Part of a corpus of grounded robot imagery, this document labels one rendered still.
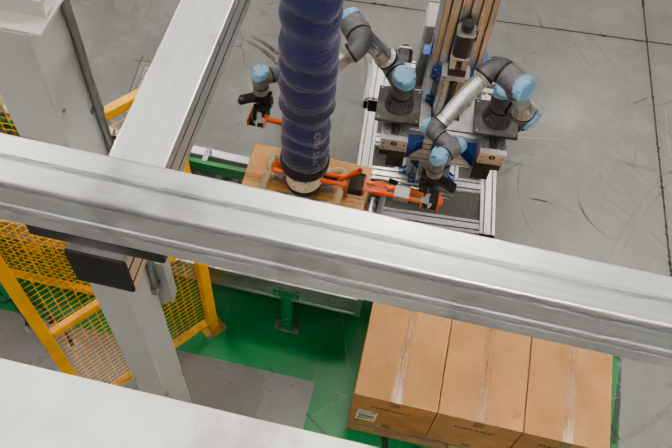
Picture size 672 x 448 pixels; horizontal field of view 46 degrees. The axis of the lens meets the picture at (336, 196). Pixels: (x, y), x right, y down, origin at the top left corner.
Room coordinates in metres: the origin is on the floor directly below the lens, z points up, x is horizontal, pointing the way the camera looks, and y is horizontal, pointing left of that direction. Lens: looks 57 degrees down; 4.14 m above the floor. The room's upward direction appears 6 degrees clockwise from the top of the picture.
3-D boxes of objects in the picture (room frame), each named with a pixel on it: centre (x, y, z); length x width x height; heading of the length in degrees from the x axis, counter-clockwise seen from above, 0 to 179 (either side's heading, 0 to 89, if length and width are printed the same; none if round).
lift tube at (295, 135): (2.09, 0.16, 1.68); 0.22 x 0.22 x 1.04
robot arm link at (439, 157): (2.01, -0.42, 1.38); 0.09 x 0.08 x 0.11; 136
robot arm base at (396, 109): (2.59, -0.27, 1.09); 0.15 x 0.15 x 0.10
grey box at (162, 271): (1.23, 0.65, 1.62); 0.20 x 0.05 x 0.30; 82
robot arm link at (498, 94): (2.55, -0.77, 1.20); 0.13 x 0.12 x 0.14; 46
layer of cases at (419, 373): (1.65, -0.83, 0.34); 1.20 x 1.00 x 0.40; 82
